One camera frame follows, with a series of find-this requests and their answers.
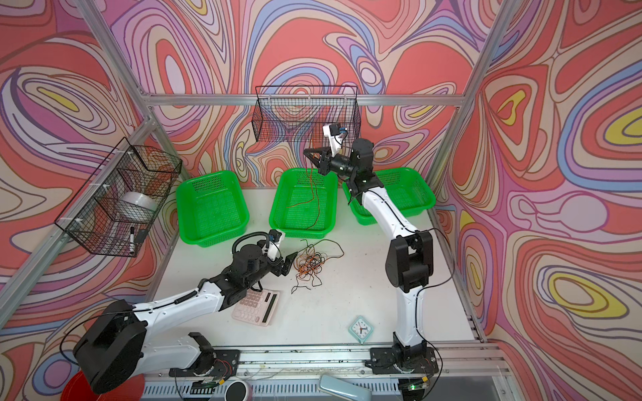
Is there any middle green plastic basket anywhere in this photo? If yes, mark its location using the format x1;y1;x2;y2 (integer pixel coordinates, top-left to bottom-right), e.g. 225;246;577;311
269;168;339;239

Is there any orange cable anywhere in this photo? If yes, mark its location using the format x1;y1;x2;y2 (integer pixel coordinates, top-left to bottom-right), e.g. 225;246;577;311
294;251;327;279

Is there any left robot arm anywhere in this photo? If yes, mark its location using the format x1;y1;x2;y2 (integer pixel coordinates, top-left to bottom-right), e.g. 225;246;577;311
73;244;297;394

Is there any red plastic bowl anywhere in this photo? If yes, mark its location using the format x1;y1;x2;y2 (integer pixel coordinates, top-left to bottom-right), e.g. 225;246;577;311
59;372;146;401

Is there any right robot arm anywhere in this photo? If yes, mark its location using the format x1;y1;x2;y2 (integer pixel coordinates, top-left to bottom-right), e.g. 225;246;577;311
304;139;434;350

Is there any round black white cup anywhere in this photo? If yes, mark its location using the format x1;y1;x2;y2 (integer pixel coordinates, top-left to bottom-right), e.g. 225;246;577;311
224;380;252;401

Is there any teal square clock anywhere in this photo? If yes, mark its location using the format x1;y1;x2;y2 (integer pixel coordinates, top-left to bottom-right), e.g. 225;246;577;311
348;316;374;344

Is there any black wire wall basket left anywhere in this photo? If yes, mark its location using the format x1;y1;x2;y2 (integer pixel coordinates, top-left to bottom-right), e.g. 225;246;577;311
55;139;182;257

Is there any left green plastic basket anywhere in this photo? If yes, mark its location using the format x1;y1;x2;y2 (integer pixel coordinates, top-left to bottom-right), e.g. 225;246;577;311
177;170;249;247

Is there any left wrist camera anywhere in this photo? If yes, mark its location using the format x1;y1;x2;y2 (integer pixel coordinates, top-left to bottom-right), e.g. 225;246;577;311
267;229;285;262

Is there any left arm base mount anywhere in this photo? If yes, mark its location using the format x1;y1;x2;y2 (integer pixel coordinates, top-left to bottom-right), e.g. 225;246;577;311
169;332;241;380

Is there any black wire wall basket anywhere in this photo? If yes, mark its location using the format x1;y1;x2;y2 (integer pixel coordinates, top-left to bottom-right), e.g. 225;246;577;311
55;139;182;257
252;84;361;147

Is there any pink calculator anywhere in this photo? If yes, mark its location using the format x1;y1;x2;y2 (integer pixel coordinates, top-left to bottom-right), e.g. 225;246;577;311
232;289;281;327

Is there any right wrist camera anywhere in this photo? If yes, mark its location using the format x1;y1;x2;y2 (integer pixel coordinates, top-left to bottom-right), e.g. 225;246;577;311
323;124;348;156

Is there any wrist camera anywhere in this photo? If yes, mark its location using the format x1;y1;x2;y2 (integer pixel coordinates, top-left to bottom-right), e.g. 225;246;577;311
323;124;348;156
267;229;285;262

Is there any black wire wall basket back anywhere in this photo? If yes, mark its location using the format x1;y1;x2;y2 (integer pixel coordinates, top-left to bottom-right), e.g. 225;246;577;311
252;84;361;147

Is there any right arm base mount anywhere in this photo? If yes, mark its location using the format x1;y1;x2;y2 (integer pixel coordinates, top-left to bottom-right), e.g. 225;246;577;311
364;344;440;378

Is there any grey blue handle object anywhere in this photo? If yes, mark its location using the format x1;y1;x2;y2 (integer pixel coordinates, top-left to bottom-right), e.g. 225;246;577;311
319;375;372;401

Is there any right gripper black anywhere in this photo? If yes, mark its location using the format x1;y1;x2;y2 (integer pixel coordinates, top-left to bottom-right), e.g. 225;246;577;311
304;144;359;178

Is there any black cable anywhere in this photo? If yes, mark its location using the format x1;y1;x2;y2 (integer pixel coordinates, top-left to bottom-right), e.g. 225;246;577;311
290;237;346;295

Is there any red cable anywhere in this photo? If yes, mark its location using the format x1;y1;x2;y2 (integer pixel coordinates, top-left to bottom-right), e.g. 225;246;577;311
285;167;332;232

